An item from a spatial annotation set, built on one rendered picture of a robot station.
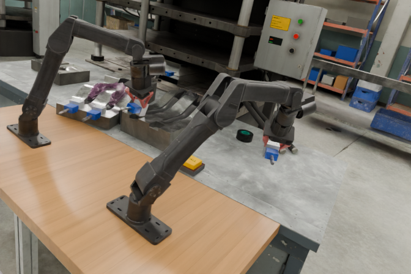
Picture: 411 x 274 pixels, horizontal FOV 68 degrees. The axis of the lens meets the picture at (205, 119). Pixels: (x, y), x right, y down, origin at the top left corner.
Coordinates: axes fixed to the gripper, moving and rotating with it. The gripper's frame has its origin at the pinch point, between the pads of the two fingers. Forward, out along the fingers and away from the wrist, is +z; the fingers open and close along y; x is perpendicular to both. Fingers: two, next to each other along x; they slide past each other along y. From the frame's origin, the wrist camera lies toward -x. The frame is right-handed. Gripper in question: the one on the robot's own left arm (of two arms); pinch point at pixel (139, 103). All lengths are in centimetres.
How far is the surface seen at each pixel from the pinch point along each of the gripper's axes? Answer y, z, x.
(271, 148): -54, -4, -12
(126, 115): 3.7, 6.3, 4.6
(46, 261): 18, 85, 53
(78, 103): 24.2, 6.5, 12.9
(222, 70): 3, 18, -70
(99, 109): 14.6, 6.1, 9.3
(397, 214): -144, 139, -159
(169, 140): -19.5, 5.2, 3.7
